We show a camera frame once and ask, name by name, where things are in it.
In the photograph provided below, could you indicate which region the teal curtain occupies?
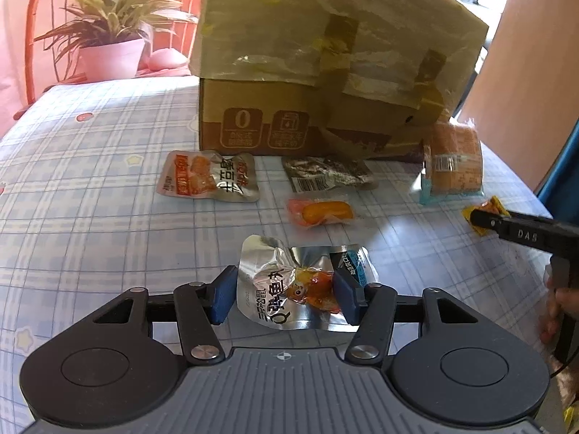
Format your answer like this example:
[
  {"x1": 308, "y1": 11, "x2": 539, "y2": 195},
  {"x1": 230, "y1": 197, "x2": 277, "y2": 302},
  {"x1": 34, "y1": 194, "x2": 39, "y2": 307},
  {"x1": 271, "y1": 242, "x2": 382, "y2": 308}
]
[{"x1": 536, "y1": 120, "x2": 579, "y2": 218}]

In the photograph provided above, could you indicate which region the small yellow snack packet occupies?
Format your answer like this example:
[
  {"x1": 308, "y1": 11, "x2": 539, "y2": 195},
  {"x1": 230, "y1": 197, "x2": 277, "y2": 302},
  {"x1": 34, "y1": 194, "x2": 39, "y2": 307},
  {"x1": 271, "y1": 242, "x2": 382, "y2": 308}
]
[{"x1": 460, "y1": 196, "x2": 511, "y2": 238}]

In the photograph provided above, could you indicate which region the dark silver snack packet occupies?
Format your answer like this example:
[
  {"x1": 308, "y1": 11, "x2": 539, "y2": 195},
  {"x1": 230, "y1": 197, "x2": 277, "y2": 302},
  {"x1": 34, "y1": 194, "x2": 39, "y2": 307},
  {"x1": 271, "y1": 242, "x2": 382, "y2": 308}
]
[{"x1": 281, "y1": 156, "x2": 379, "y2": 193}]

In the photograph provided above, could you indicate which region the tan shopping bag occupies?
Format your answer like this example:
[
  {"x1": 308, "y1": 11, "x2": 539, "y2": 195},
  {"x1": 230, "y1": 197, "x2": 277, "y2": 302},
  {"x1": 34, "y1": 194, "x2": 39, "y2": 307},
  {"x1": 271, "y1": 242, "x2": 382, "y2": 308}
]
[{"x1": 189, "y1": 0, "x2": 490, "y2": 164}]

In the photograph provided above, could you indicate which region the person's right hand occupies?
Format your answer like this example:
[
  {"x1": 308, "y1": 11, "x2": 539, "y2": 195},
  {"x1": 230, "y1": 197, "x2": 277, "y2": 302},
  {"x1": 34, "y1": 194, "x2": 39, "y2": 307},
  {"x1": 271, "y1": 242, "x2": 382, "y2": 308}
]
[{"x1": 539, "y1": 275, "x2": 565, "y2": 344}]

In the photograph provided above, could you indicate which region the brown wooden board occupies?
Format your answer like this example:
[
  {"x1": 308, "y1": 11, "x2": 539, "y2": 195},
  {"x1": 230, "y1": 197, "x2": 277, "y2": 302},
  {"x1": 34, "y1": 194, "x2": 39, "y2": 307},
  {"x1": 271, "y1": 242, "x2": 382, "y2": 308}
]
[{"x1": 458, "y1": 0, "x2": 579, "y2": 196}]

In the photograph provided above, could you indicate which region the orange and silver snack packet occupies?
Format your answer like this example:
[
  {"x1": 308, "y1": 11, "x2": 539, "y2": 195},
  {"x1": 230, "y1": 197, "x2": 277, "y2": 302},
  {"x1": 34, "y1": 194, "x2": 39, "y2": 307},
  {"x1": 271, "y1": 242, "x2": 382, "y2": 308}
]
[{"x1": 156, "y1": 150, "x2": 261, "y2": 203}]

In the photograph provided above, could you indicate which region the clear orange cake packet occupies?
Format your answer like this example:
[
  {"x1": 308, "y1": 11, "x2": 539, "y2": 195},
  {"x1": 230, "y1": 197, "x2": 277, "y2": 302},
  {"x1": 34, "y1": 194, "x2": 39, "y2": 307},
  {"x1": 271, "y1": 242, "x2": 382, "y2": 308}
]
[{"x1": 418, "y1": 120, "x2": 485, "y2": 207}]

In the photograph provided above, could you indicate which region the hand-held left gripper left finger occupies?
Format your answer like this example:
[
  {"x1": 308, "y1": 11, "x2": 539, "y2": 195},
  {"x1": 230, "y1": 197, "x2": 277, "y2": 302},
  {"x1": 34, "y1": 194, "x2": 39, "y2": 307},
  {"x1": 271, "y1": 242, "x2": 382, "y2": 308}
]
[{"x1": 93, "y1": 266, "x2": 240, "y2": 366}]

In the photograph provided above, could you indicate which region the clear packet with orange food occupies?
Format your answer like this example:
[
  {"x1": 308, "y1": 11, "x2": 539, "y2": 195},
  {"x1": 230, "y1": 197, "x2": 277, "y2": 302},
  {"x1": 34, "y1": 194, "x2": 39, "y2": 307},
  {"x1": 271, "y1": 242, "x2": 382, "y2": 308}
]
[{"x1": 286, "y1": 196, "x2": 359, "y2": 228}]

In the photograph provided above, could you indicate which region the printed room backdrop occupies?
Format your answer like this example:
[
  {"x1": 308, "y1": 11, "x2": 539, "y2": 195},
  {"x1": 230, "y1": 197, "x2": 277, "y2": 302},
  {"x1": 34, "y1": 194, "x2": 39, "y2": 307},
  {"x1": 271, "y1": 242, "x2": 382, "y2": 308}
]
[{"x1": 0, "y1": 0, "x2": 210, "y2": 124}]

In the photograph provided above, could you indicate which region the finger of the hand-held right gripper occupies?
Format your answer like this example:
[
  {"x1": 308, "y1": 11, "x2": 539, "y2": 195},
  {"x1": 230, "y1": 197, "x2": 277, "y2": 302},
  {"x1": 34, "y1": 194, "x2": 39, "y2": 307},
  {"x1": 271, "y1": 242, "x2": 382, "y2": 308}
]
[{"x1": 468, "y1": 205, "x2": 551, "y2": 252}]

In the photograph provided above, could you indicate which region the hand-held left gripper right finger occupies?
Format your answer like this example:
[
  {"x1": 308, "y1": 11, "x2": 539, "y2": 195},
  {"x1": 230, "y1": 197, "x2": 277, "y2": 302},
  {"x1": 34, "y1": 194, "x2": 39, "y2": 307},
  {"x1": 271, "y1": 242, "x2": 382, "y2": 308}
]
[{"x1": 332, "y1": 270, "x2": 477, "y2": 365}]

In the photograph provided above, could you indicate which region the silver foil snack packet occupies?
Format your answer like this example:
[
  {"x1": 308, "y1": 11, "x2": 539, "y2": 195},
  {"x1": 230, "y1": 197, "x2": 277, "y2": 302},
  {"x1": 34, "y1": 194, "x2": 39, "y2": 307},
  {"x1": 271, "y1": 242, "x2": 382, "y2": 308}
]
[{"x1": 237, "y1": 235, "x2": 380, "y2": 331}]

